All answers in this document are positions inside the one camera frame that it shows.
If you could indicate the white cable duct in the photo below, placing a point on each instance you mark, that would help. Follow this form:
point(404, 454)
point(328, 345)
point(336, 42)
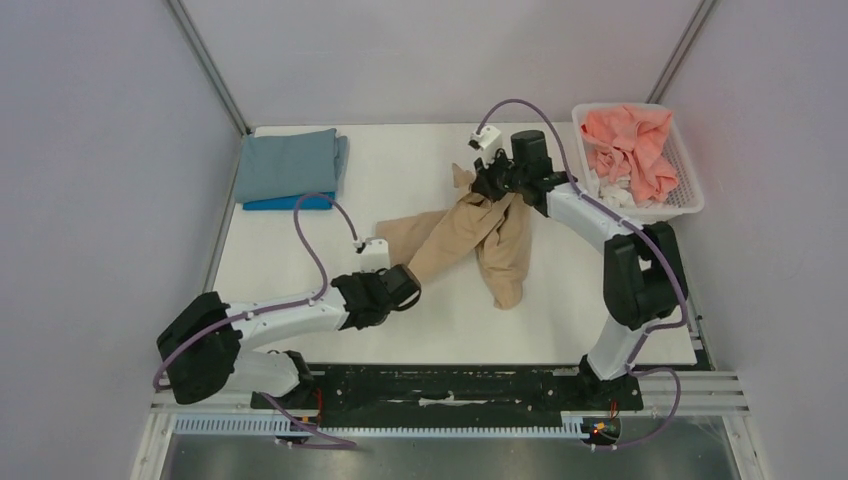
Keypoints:
point(276, 425)

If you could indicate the white t shirt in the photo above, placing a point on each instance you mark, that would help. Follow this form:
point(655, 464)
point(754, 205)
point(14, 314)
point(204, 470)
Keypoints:
point(618, 193)

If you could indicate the corner aluminium post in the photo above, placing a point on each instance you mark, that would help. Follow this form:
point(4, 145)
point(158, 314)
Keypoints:
point(203, 57)
point(691, 33)

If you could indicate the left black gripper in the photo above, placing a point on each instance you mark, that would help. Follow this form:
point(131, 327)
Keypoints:
point(367, 276)

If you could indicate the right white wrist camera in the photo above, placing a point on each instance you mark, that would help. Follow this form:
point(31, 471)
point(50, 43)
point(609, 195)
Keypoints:
point(486, 143)

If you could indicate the pink t shirt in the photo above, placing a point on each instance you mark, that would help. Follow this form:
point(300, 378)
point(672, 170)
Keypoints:
point(628, 140)

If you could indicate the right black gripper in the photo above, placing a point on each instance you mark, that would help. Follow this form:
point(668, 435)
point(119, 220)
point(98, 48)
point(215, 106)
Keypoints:
point(490, 183)

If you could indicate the white plastic basket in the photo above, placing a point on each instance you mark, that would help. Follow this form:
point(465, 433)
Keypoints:
point(687, 198)

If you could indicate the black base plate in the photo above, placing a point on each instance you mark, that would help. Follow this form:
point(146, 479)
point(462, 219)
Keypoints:
point(379, 395)

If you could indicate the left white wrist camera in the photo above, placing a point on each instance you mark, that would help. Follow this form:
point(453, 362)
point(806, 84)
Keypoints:
point(373, 254)

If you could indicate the left corner aluminium post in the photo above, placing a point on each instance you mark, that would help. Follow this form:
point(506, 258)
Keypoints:
point(203, 57)

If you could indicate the beige t shirt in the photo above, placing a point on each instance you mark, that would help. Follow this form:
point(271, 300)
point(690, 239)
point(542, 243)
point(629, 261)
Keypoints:
point(498, 233)

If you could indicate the bright blue folded t shirt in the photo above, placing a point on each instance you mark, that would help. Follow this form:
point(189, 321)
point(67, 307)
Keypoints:
point(322, 201)

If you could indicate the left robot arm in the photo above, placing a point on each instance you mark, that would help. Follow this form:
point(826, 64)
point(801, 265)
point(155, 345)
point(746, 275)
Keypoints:
point(213, 346)

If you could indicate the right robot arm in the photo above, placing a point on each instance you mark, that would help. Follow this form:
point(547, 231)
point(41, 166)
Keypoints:
point(643, 279)

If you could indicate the grey-blue folded t shirt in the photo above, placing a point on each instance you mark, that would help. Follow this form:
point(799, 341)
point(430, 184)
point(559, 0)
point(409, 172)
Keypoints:
point(274, 166)

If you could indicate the right corner aluminium post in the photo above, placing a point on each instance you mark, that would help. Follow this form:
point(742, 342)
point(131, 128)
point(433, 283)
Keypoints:
point(691, 33)

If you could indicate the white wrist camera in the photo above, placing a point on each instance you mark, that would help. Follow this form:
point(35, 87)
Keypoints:
point(373, 254)
point(486, 143)

